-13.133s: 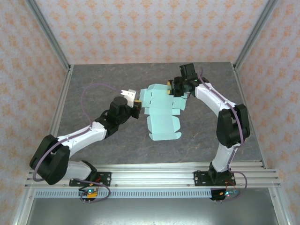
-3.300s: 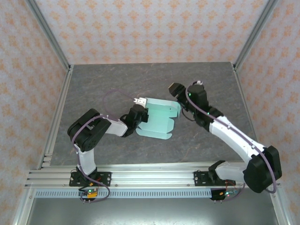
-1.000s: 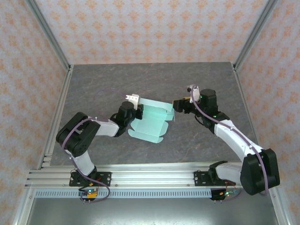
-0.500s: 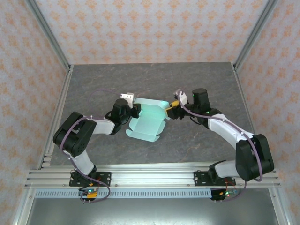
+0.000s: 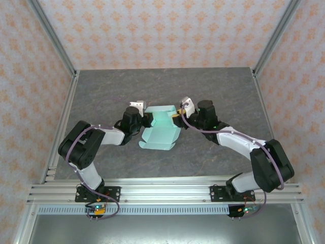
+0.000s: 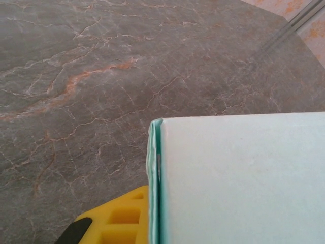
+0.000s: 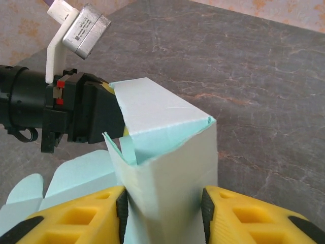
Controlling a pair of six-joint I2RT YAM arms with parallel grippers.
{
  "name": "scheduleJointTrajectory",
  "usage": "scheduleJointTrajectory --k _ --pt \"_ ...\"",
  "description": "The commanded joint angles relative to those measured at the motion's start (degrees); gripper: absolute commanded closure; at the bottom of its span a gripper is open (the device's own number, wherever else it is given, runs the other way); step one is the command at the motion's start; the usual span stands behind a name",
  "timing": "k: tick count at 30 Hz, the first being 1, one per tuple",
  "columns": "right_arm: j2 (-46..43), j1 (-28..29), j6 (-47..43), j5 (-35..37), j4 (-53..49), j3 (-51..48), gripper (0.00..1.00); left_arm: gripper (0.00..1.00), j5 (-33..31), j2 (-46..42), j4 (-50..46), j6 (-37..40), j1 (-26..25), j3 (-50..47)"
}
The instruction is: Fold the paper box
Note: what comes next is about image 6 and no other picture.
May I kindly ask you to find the light blue paper box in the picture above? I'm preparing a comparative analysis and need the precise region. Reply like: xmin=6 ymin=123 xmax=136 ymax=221
xmin=146 ymin=111 xmax=325 ymax=244

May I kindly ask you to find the aluminium frame post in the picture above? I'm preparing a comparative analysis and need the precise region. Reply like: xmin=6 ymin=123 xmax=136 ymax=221
xmin=285 ymin=0 xmax=325 ymax=30

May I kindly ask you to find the black-yellow left gripper finger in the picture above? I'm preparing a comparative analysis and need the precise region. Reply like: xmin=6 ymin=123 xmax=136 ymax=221
xmin=57 ymin=185 xmax=150 ymax=244

